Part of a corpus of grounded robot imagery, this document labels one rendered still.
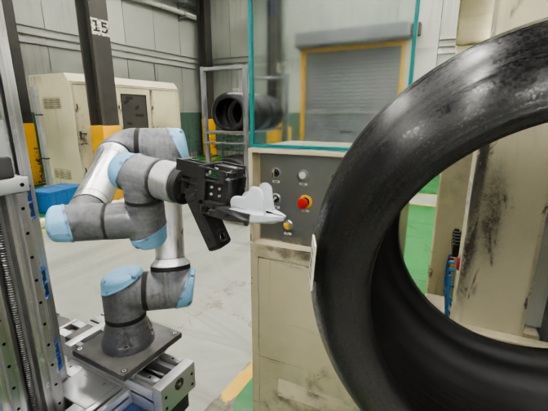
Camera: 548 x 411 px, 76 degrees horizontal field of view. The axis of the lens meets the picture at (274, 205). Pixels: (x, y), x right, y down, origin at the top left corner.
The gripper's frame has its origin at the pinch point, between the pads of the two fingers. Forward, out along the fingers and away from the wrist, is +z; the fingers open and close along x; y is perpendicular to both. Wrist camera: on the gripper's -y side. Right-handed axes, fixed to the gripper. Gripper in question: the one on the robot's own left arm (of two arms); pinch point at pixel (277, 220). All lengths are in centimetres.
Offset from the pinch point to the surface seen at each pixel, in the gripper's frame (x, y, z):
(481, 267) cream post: 28.5, -9.5, 34.6
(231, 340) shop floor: 114, -131, -69
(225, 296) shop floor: 159, -134, -103
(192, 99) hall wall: 911, -21, -725
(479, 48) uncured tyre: -8.6, 26.0, 22.5
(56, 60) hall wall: 482, 38, -755
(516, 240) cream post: 28.5, -2.3, 38.8
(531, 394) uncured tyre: 14, -24, 45
